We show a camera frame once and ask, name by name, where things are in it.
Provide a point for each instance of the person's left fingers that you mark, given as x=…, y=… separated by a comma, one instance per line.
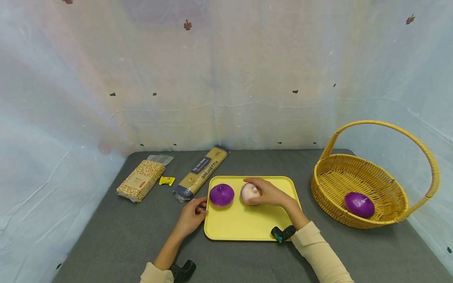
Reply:
x=201, y=206

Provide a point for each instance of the black wrist band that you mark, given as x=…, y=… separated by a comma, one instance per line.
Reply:
x=283, y=233
x=183, y=271

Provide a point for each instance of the spaghetti packet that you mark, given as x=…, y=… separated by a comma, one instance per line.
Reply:
x=201, y=173

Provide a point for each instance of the clear bag of beans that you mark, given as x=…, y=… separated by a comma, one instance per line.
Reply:
x=141, y=180

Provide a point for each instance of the person's right forearm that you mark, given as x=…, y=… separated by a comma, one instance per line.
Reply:
x=318, y=251

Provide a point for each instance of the yellow plastic tray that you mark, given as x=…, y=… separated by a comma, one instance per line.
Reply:
x=244, y=222

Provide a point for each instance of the yellow wrapped candy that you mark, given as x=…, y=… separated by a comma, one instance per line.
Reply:
x=166, y=181

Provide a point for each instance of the person's right fingers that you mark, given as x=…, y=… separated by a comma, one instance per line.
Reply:
x=255, y=181

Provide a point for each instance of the pale peeled onion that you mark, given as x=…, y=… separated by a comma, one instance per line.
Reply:
x=248, y=191

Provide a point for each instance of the purple onion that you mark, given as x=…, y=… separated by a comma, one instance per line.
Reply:
x=222, y=195
x=359, y=204

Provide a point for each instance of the person's left forearm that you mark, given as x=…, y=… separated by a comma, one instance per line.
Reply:
x=164, y=255

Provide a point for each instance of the person's right hand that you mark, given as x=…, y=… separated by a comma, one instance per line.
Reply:
x=274, y=194

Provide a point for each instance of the person's right thumb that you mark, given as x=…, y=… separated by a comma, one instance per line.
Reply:
x=252, y=202

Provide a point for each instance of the person's left hand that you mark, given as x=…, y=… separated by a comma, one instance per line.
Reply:
x=189, y=220

